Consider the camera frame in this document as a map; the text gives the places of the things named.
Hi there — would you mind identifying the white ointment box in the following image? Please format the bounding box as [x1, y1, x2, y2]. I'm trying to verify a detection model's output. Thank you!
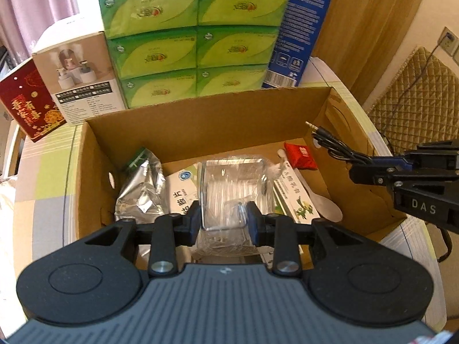
[274, 161, 320, 224]

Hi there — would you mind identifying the white plastic spoon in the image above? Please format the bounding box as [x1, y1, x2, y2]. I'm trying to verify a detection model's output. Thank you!
[277, 149, 343, 223]

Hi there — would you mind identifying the quilted brown chair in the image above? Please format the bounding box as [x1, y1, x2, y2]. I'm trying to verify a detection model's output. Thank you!
[368, 47, 458, 154]

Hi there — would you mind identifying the brown curtain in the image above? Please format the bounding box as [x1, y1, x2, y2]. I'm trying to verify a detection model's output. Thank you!
[313, 0, 422, 104]

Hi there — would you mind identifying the blue milk carton box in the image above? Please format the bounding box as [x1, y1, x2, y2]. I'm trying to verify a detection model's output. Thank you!
[262, 0, 331, 89]

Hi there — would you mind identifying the red greeting card box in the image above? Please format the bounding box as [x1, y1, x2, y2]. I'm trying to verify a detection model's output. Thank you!
[1, 58, 66, 142]

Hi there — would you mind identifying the pink curtain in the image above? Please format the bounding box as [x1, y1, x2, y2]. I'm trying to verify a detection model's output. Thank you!
[1, 0, 79, 65]

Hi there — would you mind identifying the white green medicine box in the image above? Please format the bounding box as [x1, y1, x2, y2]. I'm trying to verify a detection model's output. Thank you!
[166, 163, 200, 214]

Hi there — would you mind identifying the white humidifier box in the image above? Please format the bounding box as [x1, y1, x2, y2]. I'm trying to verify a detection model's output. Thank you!
[32, 13, 125, 125]

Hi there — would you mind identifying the silver green tea pouch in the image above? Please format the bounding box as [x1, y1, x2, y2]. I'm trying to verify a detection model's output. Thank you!
[114, 148, 169, 224]

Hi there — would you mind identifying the green tissue pack stack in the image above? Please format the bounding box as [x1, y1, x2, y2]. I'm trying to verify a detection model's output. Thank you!
[98, 0, 289, 109]

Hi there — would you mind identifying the clear packaged wire rack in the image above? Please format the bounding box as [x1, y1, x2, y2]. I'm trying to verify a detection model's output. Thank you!
[195, 155, 281, 257]

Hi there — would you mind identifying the red candy packet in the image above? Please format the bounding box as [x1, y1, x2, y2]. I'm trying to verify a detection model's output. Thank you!
[284, 142, 318, 170]

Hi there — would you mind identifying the wall power socket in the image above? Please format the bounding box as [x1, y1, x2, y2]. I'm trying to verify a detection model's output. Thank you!
[438, 26, 459, 64]

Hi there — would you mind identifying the brown cardboard box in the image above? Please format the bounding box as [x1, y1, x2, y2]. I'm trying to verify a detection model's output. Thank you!
[76, 88, 404, 256]

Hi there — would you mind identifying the black audio cable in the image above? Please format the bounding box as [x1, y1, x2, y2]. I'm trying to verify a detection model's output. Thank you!
[304, 120, 376, 167]

